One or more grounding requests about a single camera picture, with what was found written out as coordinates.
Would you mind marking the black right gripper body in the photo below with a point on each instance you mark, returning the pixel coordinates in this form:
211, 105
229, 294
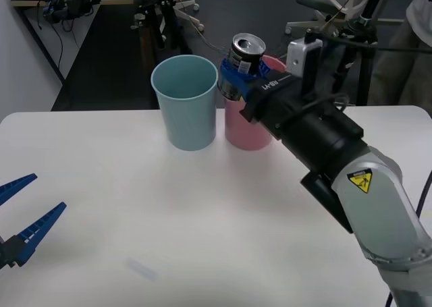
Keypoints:
278, 101

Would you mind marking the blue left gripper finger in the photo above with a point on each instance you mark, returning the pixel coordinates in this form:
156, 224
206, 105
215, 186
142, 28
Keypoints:
33, 234
15, 187

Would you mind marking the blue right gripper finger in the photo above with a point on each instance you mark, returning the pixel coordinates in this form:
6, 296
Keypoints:
241, 84
265, 69

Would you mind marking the black drink can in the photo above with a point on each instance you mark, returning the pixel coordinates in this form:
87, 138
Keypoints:
244, 55

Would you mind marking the silver and black right arm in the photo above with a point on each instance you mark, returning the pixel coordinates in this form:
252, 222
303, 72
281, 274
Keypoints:
371, 202

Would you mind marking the pink plastic bin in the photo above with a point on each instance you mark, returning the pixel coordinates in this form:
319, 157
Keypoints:
244, 131

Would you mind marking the pale blue plastic bin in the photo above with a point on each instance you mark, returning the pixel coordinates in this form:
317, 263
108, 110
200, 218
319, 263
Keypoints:
189, 114

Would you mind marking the white chair base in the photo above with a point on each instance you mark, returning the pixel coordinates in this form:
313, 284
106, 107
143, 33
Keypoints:
192, 15

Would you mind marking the black pole stand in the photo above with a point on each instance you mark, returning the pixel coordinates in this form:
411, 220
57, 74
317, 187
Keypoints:
366, 64

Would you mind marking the black tripod stand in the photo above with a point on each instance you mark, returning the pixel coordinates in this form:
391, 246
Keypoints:
167, 17

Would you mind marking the person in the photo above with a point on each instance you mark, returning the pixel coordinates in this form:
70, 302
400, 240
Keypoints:
401, 71

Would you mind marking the black equipment on desk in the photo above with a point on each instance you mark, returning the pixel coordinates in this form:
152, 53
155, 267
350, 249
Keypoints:
72, 3

